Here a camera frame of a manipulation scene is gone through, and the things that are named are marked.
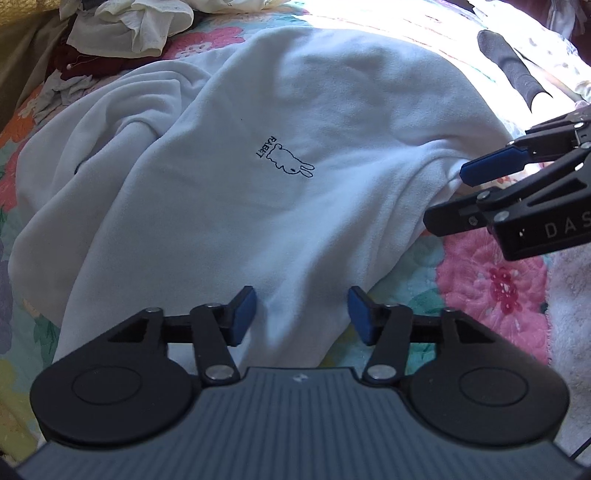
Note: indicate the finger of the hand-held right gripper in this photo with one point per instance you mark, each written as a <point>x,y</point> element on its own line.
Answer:
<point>489,167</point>
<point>455,217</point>

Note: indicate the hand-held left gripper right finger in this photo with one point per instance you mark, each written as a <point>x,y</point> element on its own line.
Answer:
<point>361,318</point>

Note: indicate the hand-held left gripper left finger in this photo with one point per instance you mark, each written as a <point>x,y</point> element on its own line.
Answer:
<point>242,318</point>

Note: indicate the white rabbit print sweatshirt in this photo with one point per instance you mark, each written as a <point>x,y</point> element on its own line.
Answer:
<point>277,115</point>

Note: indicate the floral quilt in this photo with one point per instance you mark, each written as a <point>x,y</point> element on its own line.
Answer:
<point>485,286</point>

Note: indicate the white fluffy blanket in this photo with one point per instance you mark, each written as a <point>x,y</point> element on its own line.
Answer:
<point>572,323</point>

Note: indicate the dark grey sock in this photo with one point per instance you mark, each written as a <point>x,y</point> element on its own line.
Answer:
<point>508,60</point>

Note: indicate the white printed cloth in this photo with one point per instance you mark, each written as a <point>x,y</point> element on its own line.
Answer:
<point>554,50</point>

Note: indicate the light grey small cloth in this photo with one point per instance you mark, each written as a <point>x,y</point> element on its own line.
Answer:
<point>69,85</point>

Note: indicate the dark red garment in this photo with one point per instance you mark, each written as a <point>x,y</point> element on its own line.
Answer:
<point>92,67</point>

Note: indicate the cream crumpled shirt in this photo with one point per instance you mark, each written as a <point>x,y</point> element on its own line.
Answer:
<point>134,27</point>

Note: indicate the cream satin curtain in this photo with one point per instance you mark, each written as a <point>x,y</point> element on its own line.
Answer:
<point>18,60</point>

